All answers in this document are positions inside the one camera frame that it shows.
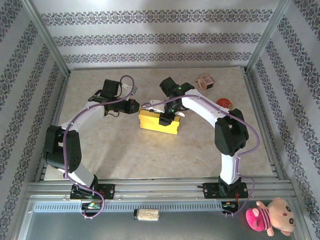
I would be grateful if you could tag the wide aluminium mounting rail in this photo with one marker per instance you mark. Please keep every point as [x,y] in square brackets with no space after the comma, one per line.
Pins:
[162,190]

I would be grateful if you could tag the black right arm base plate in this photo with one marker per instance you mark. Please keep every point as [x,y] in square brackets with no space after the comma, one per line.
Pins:
[210,190]

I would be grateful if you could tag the aluminium frame post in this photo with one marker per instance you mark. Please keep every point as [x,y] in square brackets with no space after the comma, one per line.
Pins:
[268,35]
[46,35]

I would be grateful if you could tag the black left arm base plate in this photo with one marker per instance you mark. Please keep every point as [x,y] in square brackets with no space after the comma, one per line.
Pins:
[107,191]

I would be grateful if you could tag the aluminium frame side rail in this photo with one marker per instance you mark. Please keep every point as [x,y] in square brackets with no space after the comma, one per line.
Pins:
[60,100]
[260,112]

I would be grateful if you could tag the red round disc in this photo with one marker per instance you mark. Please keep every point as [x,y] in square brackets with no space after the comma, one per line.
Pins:
[224,103]

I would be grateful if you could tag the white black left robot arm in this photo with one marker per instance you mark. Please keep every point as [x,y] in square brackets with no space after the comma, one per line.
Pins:
[85,117]

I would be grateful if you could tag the thin aluminium frame rail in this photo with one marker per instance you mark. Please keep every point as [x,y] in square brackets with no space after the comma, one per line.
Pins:
[125,68]

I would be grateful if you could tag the grey metal sheet panel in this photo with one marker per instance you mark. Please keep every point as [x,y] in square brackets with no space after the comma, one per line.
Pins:
[200,227]

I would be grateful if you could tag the white wrapped bundle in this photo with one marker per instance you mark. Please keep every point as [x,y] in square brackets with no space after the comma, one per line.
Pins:
[147,215]

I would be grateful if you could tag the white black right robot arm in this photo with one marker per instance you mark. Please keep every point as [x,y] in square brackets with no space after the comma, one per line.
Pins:
[200,105]

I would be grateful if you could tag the small pink toy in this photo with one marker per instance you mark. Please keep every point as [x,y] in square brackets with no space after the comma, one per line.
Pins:
[205,82]

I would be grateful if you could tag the small circuit board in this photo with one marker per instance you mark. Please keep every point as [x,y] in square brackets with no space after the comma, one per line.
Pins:
[229,205]
[92,205]

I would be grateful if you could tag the pink plush pig toy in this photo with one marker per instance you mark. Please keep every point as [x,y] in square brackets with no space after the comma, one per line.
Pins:
[275,217]

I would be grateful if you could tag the yellow white cardboard box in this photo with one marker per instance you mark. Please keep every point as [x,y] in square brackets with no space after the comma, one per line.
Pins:
[150,122]

